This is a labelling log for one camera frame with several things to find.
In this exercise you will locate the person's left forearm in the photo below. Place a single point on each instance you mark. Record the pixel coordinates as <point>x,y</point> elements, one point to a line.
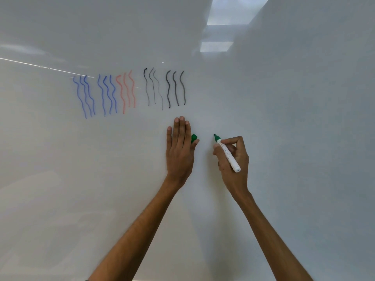
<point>137,237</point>

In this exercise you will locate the white marker with green tip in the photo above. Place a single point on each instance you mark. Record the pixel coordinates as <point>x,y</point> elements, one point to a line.
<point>230,158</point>

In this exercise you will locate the green marker cap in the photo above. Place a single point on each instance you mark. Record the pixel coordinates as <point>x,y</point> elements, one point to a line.
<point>194,138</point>

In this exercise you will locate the person's left hand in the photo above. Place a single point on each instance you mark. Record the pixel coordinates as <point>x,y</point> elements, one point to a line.
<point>179,160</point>

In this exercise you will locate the person's right middle finger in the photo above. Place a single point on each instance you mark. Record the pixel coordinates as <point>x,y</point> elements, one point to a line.
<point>231,148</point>

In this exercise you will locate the person's right thumb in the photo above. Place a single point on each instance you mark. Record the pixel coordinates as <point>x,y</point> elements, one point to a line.
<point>217,149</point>

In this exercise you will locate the white whiteboard with wavy lines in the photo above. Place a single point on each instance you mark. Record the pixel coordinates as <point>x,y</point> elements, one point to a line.
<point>278,84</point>

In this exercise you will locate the person's right hand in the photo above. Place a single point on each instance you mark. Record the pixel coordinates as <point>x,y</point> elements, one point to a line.
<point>235,178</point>

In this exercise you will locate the person's left little finger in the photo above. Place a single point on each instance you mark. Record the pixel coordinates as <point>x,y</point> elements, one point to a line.
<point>169,137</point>

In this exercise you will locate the person's right forearm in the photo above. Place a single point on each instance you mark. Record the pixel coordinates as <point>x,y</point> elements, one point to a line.
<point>272,239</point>

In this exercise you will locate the person's left middle finger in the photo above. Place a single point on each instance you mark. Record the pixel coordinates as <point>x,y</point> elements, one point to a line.
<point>182,130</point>

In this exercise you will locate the person's left thumb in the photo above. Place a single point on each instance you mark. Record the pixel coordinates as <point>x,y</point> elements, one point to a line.
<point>194,145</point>

